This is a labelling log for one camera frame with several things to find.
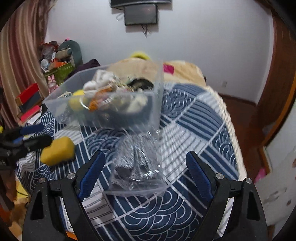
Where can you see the clear plastic storage box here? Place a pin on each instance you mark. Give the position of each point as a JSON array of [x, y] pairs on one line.
[[137, 111]]

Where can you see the large black wall television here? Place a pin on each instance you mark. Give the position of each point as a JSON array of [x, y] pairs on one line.
[[120, 3]]

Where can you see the white soft cloth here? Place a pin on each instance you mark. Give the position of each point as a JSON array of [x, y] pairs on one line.
[[100, 79]]

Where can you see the yellow ball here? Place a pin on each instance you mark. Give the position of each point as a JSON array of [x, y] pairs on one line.
[[78, 101]]

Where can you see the grey plush toy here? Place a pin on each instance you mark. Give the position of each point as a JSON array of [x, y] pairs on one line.
[[70, 50]]

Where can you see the green storage box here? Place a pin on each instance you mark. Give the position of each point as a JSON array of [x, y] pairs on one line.
[[60, 73]]

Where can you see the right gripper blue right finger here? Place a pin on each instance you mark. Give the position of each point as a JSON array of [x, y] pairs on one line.
[[199, 173]]

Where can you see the red box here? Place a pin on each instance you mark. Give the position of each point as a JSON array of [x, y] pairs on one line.
[[24, 96]]

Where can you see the yellow sponge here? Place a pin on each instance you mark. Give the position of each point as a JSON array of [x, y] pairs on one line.
[[61, 149]]

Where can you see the pink rabbit toy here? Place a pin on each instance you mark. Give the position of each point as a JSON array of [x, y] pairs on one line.
[[52, 84]]

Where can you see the wooden door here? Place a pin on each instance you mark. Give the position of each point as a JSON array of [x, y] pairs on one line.
[[279, 91]]

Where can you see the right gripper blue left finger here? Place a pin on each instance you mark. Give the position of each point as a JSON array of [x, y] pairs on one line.
[[88, 174]]

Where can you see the blue patterned tablecloth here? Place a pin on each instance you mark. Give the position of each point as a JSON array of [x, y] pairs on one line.
[[193, 118]]

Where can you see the striped red beige curtain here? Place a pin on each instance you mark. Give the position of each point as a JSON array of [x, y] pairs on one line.
[[21, 37]]

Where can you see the yellow fuzzy pillow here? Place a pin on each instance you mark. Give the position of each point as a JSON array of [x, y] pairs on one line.
[[140, 54]]

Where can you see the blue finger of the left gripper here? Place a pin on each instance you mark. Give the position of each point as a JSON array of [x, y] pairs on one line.
[[31, 129], [35, 143]]

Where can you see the small black wall monitor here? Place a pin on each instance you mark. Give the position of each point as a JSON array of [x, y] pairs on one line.
[[141, 14]]

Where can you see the clear bag with dark item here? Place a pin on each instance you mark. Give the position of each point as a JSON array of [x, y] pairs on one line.
[[136, 167]]

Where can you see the beige patchwork blanket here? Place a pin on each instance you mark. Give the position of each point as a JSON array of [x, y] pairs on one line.
[[177, 71]]

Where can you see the dark purple clothing pile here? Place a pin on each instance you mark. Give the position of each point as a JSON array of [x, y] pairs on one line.
[[90, 64]]

